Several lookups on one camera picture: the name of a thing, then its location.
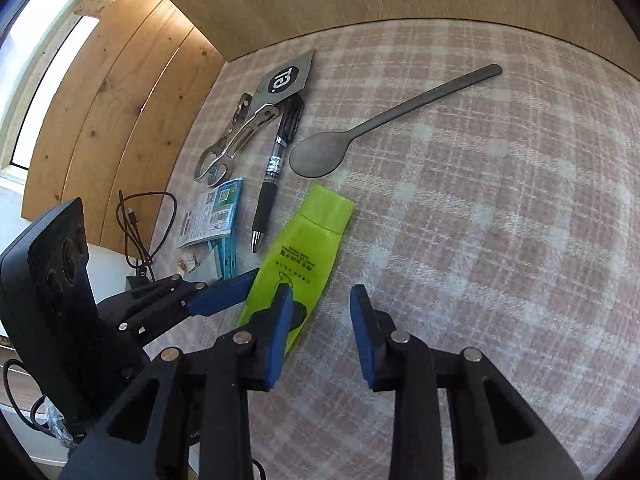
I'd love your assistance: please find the green lotion tube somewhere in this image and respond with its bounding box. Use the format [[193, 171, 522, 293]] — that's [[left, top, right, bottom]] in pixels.
[[239, 184, 355, 350]]

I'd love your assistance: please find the grey card with logo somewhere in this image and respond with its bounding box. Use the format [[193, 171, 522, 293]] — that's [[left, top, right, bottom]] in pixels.
[[248, 50, 314, 115]]

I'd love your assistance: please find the pine wood side panel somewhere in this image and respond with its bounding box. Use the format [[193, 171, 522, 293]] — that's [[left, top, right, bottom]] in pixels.
[[22, 0, 224, 252]]

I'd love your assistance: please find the silver metal carabiner tool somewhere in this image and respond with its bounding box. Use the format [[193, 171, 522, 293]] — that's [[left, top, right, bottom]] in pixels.
[[194, 93, 280, 188]]

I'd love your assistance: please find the black gel pen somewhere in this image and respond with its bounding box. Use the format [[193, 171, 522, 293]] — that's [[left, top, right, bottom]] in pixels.
[[252, 94, 305, 254]]

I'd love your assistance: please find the white blue paper packet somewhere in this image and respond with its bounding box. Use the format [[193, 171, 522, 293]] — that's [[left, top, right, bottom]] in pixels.
[[178, 178, 243, 248]]

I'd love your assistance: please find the black power cable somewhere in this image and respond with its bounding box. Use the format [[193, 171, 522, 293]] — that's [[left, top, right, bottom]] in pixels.
[[115, 188, 179, 281]]

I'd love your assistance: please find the dark metal spoon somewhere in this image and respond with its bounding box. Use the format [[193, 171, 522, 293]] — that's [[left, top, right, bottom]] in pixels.
[[288, 64, 502, 179]]

